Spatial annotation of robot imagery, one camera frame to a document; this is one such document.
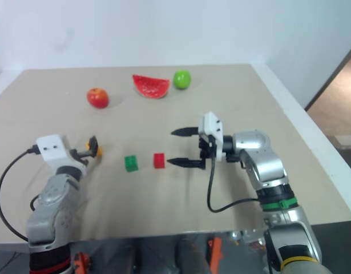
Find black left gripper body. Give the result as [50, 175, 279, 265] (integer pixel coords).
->
[67, 146, 90, 167]

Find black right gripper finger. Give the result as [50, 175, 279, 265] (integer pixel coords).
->
[167, 157, 207, 170]
[171, 126, 200, 138]

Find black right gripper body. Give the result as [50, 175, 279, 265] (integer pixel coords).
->
[197, 133, 217, 161]

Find small yellow cube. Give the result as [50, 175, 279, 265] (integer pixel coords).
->
[85, 142, 104, 158]

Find small red cube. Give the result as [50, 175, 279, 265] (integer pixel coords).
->
[153, 152, 167, 170]

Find small green cube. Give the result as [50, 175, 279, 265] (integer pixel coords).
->
[124, 155, 139, 174]

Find beige tablecloth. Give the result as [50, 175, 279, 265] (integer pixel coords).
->
[0, 63, 351, 245]

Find red apple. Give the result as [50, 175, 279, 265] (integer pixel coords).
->
[86, 87, 110, 110]

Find green apple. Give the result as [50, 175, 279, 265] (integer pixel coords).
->
[173, 70, 192, 90]

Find red watermelon slice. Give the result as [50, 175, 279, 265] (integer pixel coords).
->
[131, 74, 171, 100]

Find orange plastic bar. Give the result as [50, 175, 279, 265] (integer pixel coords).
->
[207, 237, 224, 274]

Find orange and black clamp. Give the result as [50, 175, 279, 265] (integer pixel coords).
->
[72, 252, 92, 274]

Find white box on floor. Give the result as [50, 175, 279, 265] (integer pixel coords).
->
[334, 135, 351, 150]

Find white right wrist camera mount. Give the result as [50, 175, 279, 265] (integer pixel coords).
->
[198, 111, 225, 162]

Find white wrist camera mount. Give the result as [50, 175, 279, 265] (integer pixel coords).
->
[198, 111, 225, 162]
[36, 134, 88, 170]

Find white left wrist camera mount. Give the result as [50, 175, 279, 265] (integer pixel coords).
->
[36, 134, 88, 170]

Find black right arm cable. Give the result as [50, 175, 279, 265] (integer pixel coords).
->
[206, 158, 260, 213]

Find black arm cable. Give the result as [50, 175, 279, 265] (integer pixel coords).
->
[206, 158, 260, 213]
[0, 146, 39, 243]

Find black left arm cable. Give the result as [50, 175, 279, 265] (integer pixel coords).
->
[0, 146, 39, 243]

